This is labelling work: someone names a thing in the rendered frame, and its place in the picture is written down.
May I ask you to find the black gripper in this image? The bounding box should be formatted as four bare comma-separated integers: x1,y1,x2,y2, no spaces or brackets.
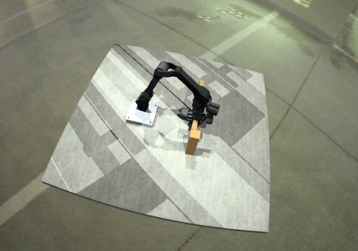
180,107,213,125

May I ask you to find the tan wooden block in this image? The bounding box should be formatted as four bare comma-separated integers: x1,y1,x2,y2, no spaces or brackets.
185,129,201,155

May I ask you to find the tan wooden board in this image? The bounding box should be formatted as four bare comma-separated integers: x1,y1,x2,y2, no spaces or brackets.
190,80,204,130

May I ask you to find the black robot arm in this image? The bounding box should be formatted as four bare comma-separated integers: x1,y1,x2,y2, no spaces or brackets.
136,61,220,116

